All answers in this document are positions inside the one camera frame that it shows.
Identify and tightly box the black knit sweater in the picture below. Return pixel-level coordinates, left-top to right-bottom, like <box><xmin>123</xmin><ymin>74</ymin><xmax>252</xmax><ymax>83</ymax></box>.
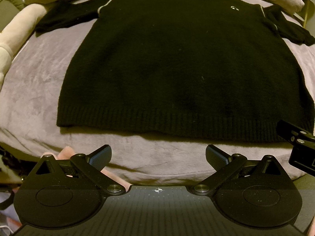
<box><xmin>36</xmin><ymin>0</ymin><xmax>314</xmax><ymax>143</ymax></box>

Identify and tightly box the long pink plush toy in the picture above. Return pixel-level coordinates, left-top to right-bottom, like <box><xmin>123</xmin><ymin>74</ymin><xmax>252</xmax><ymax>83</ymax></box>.
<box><xmin>1</xmin><ymin>3</ymin><xmax>55</xmax><ymax>84</ymax></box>

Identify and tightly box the person's left hand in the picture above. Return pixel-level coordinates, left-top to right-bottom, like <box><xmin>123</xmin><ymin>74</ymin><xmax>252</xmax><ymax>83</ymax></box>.
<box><xmin>42</xmin><ymin>146</ymin><xmax>132</xmax><ymax>191</ymax></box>

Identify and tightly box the purple fleece bed sheet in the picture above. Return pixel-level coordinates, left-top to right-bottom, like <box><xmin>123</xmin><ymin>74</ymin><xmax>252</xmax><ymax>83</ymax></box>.
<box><xmin>0</xmin><ymin>0</ymin><xmax>315</xmax><ymax>186</ymax></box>

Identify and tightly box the small side table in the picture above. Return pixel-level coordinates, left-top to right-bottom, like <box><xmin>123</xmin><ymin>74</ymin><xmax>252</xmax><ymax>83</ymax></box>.
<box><xmin>293</xmin><ymin>0</ymin><xmax>314</xmax><ymax>28</ymax></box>

